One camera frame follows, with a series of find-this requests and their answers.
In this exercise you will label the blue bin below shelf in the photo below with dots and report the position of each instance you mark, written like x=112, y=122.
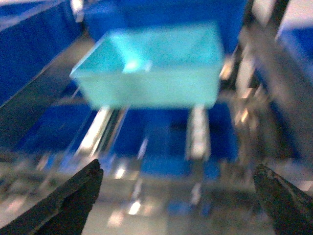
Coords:
x=161, y=134

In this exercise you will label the metal shelf frame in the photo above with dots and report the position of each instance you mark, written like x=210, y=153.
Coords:
x=266, y=81

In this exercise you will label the turquoise plastic bin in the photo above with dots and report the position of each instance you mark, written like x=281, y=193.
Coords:
x=156, y=67

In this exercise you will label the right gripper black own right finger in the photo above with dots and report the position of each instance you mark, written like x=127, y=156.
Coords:
x=289, y=208

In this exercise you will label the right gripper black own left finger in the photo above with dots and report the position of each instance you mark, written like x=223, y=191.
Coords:
x=65, y=210

